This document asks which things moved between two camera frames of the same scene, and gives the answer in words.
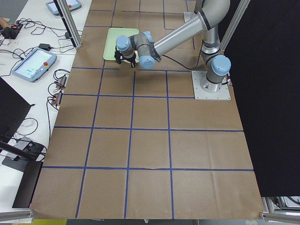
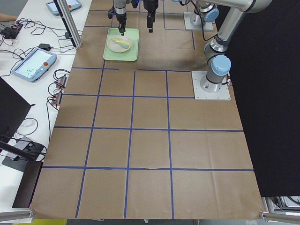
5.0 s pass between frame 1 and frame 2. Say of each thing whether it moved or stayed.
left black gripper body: moved
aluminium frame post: stayed
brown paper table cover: stayed
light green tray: stayed
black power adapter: stayed
